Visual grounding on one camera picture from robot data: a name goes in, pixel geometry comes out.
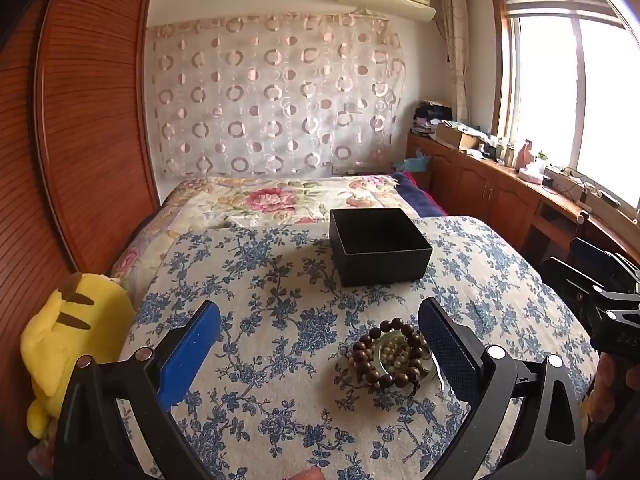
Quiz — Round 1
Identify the black square box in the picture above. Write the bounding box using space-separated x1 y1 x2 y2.
329 207 433 288

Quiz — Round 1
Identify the wooden framed window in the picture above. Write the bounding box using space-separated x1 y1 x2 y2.
492 0 640 211

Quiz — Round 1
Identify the beige window curtain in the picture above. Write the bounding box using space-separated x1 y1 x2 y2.
440 0 471 126

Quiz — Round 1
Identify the large pearl bracelet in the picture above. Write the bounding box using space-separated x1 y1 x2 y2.
380 339 422 372

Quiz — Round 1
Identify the brown wooden bead bracelet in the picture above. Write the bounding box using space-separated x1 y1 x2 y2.
350 317 433 391

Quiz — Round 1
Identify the white power strip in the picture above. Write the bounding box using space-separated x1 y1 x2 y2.
542 165 606 206

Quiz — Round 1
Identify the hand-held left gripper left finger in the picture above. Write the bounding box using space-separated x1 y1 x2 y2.
54 301 222 480

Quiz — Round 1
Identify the pink figurine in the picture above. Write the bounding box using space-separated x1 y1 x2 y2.
516 140 536 171

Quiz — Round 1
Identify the person's right hand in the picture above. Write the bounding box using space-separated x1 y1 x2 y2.
590 354 640 421

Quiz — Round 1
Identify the dark clutter pile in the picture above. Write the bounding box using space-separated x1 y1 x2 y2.
412 101 453 136

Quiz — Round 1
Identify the circle patterned wall cloth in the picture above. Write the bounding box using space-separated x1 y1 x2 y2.
145 10 407 178

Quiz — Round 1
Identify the cardboard box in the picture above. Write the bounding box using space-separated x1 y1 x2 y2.
435 122 483 151

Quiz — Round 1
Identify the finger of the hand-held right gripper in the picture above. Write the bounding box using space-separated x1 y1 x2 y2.
542 257 608 311
570 237 640 288

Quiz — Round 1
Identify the pink floral bed sheet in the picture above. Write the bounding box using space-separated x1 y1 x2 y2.
110 172 416 291

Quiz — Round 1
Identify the light blue cloth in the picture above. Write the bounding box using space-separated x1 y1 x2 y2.
392 155 432 173

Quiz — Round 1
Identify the wooden cabinet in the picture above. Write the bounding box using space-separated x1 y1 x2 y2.
406 132 640 271

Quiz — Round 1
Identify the yellow plush toy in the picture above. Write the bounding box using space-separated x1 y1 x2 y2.
20 272 137 443

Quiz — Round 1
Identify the blue floral blanket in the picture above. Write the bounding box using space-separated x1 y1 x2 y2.
120 215 601 480

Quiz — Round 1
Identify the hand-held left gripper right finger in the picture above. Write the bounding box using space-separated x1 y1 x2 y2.
418 297 587 480

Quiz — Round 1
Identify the navy and red blanket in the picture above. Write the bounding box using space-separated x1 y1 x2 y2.
390 172 448 218

